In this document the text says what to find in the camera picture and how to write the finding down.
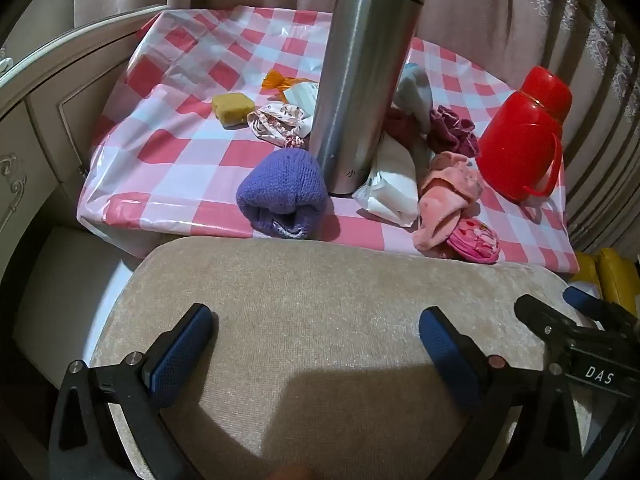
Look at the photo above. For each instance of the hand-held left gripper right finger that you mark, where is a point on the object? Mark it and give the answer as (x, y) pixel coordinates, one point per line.
(447, 355)

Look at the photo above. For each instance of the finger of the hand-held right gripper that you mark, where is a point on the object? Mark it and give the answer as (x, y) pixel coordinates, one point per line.
(580, 300)
(537, 312)

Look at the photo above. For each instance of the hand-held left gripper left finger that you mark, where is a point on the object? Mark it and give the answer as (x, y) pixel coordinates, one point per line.
(180, 355)

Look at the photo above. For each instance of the light blue fleece sock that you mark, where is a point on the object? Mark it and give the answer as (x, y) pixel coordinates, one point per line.
(417, 92)

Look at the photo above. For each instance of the yellow sponge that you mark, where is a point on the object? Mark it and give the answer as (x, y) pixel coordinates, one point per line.
(230, 107)

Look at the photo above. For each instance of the orange ribbon gift bag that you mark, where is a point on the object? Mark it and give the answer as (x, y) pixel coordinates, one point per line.
(277, 80)

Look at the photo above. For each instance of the yellow leather sofa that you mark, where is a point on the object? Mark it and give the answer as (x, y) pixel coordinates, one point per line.
(610, 270)

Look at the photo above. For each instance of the pink round printed pouch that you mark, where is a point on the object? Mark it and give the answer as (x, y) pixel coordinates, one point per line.
(475, 240)

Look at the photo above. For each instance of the pink fuzzy sock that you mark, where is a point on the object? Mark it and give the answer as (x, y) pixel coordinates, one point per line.
(442, 195)

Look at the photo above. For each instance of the red thermos jug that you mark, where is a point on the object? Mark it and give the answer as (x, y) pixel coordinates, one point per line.
(520, 140)

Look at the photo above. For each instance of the white tissue packet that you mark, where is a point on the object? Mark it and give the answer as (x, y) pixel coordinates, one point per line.
(392, 185)

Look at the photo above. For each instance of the pink white checkered tablecloth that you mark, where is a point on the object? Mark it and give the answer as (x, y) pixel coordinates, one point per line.
(200, 160)

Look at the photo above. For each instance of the purple knitted hat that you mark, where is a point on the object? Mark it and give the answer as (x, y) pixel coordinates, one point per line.
(280, 185)

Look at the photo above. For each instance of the maroon scrunchie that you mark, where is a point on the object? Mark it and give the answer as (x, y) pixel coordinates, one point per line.
(452, 127)

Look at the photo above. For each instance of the floral printed cloth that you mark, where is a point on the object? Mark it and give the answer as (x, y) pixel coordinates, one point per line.
(275, 122)

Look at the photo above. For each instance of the white ornate cabinet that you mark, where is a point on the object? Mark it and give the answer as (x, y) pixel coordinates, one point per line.
(30, 135)

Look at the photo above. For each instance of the stainless steel thermos bottle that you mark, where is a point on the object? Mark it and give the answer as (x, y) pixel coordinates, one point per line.
(360, 85)

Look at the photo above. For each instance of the white labelled packet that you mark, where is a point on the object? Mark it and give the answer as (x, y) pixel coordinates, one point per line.
(302, 95)

